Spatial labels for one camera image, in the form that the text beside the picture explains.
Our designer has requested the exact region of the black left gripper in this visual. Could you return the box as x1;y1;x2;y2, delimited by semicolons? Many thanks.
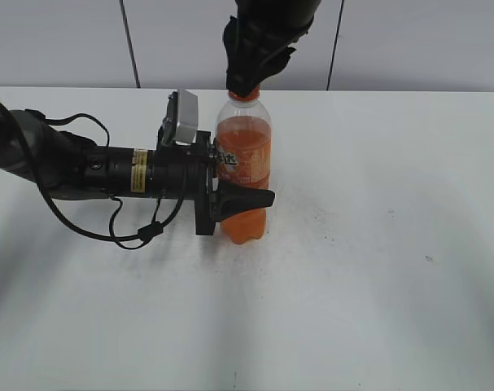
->
151;130;275;235

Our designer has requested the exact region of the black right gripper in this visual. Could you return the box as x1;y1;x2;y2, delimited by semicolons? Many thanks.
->
223;0;321;96

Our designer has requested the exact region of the orange soda plastic bottle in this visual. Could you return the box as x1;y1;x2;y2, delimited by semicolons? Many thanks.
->
216;86;272;244

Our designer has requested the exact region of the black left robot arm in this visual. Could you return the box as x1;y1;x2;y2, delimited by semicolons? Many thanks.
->
0;90;275;244

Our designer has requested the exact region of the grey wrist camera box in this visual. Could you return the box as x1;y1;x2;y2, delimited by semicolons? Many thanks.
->
160;90;199;147

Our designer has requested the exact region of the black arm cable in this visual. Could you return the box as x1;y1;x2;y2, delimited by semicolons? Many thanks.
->
0;94;189;251

